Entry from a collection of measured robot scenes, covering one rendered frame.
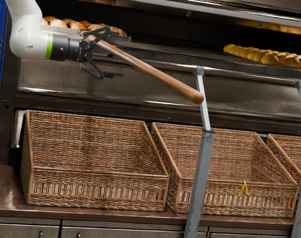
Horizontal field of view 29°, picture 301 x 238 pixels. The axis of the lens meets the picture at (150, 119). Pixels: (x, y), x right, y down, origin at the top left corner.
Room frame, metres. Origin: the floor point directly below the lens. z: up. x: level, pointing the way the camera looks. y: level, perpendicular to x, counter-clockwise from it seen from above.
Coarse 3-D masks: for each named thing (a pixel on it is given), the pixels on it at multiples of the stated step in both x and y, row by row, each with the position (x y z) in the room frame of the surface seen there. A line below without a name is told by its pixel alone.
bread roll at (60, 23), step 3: (54, 21) 3.10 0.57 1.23; (57, 21) 3.09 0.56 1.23; (60, 21) 3.10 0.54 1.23; (63, 21) 3.11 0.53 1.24; (51, 24) 3.09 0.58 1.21; (54, 24) 3.08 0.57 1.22; (57, 24) 3.08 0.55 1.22; (60, 24) 3.08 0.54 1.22; (63, 24) 3.09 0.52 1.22; (66, 24) 3.10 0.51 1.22; (66, 27) 3.09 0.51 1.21
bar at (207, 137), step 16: (160, 64) 2.38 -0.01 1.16; (176, 64) 2.40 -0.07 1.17; (272, 80) 2.53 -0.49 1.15; (288, 80) 2.55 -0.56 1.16; (208, 128) 2.24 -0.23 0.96; (208, 144) 2.21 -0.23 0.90; (208, 160) 2.22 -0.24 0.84; (192, 192) 2.23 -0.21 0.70; (192, 208) 2.21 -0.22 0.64; (192, 224) 2.21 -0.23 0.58
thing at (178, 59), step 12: (96, 48) 2.68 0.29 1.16; (120, 48) 2.71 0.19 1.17; (132, 48) 2.74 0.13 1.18; (168, 60) 2.78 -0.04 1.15; (180, 60) 2.80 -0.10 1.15; (192, 60) 2.82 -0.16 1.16; (204, 60) 2.83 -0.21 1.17; (216, 60) 2.85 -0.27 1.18; (252, 72) 2.91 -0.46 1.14; (264, 72) 2.93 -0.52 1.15; (276, 72) 2.95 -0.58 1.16; (288, 72) 2.96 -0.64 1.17; (300, 72) 2.98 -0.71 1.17
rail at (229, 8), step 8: (168, 0) 2.62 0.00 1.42; (176, 0) 2.63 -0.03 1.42; (184, 0) 2.64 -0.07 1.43; (192, 0) 2.65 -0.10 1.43; (224, 8) 2.69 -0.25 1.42; (232, 8) 2.71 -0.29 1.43; (240, 8) 2.72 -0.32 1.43; (264, 16) 2.76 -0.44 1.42; (272, 16) 2.76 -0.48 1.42; (280, 16) 2.78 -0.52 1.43; (288, 16) 2.79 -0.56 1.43
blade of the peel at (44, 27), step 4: (44, 28) 3.05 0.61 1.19; (48, 28) 3.05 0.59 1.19; (52, 28) 3.06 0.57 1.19; (56, 28) 3.06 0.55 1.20; (60, 28) 3.07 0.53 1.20; (64, 28) 3.07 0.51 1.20; (68, 28) 3.08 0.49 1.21; (72, 28) 3.09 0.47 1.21; (60, 32) 3.07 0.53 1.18; (64, 32) 3.08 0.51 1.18; (68, 32) 3.08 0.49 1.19; (72, 32) 3.09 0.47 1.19; (76, 32) 3.09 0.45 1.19; (96, 36) 3.13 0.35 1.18; (108, 36) 3.15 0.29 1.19; (128, 36) 3.18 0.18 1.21; (120, 40) 3.17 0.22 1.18; (124, 40) 3.17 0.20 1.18; (128, 40) 3.18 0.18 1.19
